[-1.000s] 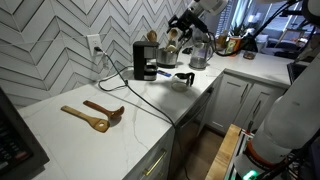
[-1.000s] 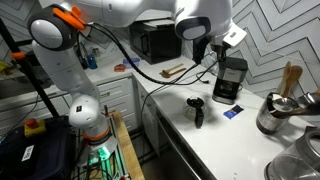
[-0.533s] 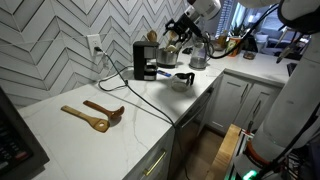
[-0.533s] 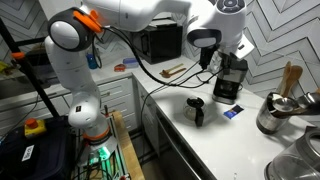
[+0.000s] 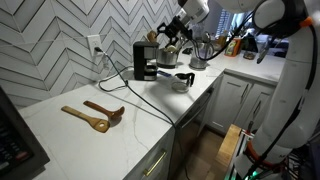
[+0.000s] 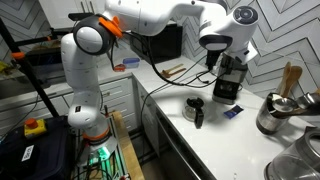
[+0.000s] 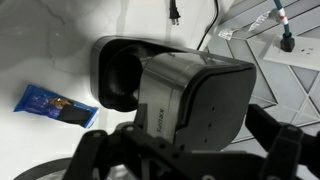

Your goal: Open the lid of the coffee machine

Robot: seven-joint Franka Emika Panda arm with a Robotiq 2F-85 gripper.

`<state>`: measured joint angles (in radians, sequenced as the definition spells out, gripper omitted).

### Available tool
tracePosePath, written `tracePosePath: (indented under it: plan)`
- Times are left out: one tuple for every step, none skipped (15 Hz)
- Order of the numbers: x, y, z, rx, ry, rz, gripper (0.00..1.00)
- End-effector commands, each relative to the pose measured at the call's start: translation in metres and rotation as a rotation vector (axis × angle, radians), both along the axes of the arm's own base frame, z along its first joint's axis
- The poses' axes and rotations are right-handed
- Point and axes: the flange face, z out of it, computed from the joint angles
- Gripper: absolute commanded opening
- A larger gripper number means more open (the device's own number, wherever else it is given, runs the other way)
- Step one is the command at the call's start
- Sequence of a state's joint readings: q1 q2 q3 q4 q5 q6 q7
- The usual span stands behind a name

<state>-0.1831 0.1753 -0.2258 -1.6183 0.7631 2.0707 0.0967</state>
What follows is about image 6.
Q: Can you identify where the black stand with orange clamp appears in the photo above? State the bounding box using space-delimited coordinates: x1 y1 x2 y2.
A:
0 18 83 118

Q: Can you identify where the blue lidded plastic container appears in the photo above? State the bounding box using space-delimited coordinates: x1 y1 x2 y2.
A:
122 57 141 70

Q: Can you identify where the long black cable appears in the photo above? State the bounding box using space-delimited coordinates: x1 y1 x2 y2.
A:
139 54 214 164

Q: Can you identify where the glass kettle with steel rim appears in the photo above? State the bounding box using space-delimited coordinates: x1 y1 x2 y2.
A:
263 126 320 180

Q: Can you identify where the black case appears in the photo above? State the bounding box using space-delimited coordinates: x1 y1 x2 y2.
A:
0 115 77 180

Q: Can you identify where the black coffee machine power cable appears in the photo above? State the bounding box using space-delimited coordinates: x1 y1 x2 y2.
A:
194 69 216 86

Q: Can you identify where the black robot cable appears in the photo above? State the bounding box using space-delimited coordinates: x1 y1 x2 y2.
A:
111 29 228 89

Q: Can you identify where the steel utensil holder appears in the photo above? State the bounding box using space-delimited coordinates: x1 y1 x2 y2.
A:
255 92 292 136

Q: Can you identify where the white wall cabinet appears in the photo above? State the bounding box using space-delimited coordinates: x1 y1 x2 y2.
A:
38 0 111 30

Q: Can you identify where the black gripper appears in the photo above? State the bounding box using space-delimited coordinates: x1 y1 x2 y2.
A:
205 49 222 73

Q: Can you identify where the black microwave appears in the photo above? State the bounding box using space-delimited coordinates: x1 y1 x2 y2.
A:
129 23 184 65

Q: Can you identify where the dark wooden spoon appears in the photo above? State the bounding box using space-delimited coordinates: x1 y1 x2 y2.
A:
161 67 188 80

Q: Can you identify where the black stove top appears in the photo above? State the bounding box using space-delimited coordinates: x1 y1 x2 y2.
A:
0 64 66 100

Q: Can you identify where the steel utensil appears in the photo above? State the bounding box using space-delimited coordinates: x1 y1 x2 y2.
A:
296 91 320 116

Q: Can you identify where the wooden spoon in holder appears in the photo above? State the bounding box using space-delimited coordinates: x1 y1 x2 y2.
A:
282 65 304 99

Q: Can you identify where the glass carafe with black handle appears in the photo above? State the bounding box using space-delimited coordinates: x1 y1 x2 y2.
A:
181 96 207 130

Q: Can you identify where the blue packet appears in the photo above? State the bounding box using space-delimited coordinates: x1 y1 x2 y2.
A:
222 104 245 120

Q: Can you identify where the wooden board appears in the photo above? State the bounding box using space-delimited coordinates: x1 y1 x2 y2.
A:
110 110 146 180

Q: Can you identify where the steel ladle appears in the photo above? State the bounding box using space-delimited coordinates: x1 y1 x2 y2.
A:
270 92 301 118

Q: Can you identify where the white label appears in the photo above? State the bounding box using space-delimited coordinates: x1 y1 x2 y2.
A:
20 144 36 163

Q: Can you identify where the light wooden slotted spoon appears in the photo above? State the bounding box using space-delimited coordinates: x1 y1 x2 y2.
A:
160 62 185 76

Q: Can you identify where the wooden spatula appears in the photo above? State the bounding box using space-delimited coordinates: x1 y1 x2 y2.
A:
277 61 292 98

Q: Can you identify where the yellow emergency stop box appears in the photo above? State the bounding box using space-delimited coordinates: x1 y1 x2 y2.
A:
23 117 48 140

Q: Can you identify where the small red object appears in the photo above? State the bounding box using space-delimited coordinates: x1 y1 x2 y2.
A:
113 63 127 73

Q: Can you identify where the black camera on stand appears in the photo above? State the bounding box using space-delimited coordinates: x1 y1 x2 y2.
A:
67 12 95 22

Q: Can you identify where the aluminium robot stand frame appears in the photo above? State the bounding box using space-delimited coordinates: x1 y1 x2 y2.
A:
73 111 132 180

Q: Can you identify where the black coffee machine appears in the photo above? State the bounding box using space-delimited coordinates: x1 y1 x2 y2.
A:
211 53 249 106

